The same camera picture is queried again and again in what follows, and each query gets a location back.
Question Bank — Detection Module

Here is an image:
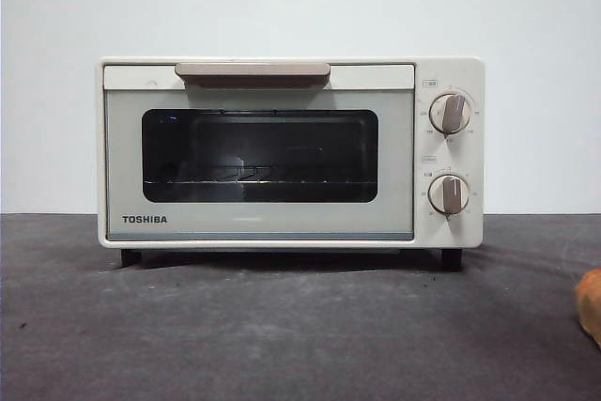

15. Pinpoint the oven door with beige handle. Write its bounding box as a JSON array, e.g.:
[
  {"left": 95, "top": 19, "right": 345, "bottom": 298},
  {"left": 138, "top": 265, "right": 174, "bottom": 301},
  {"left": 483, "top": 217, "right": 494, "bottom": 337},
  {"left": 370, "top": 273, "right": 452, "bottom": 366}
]
[{"left": 102, "top": 61, "right": 417, "bottom": 241}]

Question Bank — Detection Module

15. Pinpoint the golden brown bread loaf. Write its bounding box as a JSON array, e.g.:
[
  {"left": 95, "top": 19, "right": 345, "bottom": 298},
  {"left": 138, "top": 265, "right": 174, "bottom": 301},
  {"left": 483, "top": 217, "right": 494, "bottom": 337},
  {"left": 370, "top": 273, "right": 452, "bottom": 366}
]
[{"left": 574, "top": 268, "right": 601, "bottom": 337}]

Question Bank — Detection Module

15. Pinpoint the beige oven control knob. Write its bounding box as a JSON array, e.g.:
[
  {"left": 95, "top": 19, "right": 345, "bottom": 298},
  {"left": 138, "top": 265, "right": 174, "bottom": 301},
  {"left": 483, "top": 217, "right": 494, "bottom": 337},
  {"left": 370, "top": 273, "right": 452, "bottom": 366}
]
[
  {"left": 429, "top": 93, "right": 473, "bottom": 135},
  {"left": 427, "top": 173, "right": 472, "bottom": 216}
]

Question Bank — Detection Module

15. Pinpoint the white Toshiba toaster oven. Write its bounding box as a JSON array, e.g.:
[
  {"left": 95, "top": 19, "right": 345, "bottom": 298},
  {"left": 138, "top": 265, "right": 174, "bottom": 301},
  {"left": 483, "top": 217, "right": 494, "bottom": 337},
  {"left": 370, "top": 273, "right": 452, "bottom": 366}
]
[{"left": 96, "top": 55, "right": 485, "bottom": 273}]

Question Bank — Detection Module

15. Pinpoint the metal wire oven rack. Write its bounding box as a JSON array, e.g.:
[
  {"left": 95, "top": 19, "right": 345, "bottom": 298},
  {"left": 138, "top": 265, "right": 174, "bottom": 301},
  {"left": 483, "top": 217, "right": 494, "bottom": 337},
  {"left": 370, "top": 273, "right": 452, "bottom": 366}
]
[{"left": 144, "top": 163, "right": 377, "bottom": 186}]

